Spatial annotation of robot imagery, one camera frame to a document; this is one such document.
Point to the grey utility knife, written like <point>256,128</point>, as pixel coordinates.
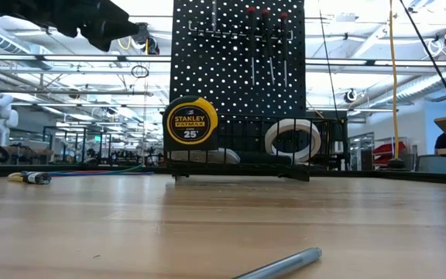
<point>223,156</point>

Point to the silver hook rail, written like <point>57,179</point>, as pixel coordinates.
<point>227,37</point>

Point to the black workstation frame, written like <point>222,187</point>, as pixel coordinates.
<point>76,143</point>

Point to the yellow black tape measure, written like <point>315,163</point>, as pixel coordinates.
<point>190,124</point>

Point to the white tape roll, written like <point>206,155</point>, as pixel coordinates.
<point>292,124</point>

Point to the black metal pegboard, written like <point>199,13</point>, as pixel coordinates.
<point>238,89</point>

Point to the person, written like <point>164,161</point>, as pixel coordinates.
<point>441,141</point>

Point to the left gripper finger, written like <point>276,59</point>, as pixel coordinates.
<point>126,28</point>

